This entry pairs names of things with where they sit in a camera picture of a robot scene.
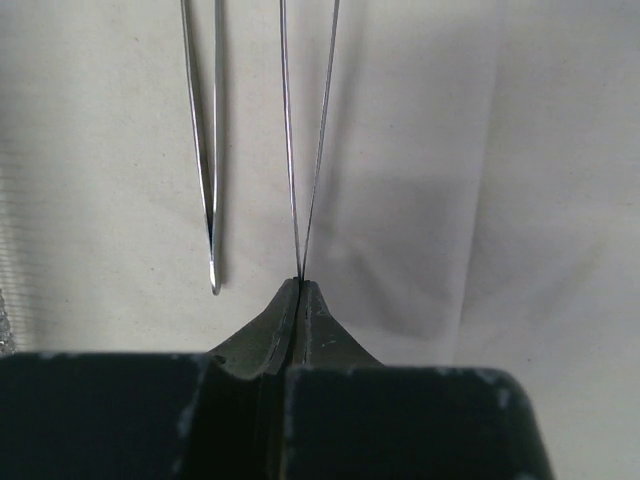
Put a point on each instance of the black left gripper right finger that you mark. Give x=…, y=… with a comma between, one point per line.
x=346, y=416

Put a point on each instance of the steel mesh instrument tray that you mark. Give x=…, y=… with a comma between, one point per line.
x=9, y=344

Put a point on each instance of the beige cloth wrap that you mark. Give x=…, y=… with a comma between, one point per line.
x=478, y=201

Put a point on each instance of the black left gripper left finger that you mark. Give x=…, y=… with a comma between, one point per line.
x=213, y=415

